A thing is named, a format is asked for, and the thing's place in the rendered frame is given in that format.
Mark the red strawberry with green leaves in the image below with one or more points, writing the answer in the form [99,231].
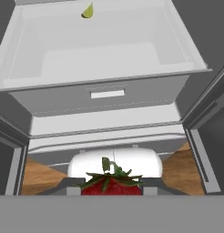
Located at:
[112,188]

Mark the white rounded block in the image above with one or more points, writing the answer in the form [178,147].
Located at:
[86,165]

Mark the green lime wedge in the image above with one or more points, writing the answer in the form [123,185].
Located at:
[87,12]

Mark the grey fridge door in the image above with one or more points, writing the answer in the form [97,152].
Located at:
[212,127]
[10,145]

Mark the white fridge drawer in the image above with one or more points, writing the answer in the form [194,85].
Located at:
[98,54]

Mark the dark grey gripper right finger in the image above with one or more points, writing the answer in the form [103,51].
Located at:
[151,183]

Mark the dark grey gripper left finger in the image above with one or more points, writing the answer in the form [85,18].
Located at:
[71,183]

